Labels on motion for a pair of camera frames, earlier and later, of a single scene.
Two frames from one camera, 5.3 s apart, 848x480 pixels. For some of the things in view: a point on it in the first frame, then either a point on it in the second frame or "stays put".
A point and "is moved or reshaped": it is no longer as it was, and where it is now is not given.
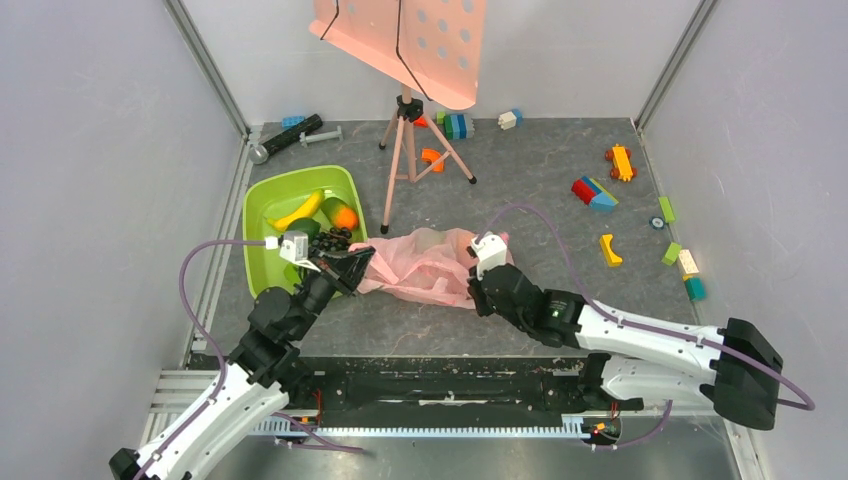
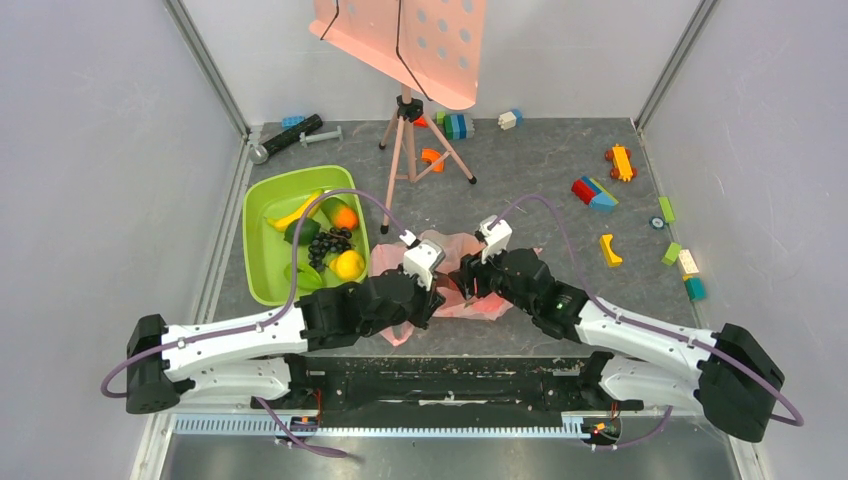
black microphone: x=259 y=154 stays put
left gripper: x=342 y=268 to x=430 y=301
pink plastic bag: x=424 y=265 is moved or reshaped
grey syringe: x=305 y=139 stays put
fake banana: x=307 y=209 stays put
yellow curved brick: x=612 y=259 stays put
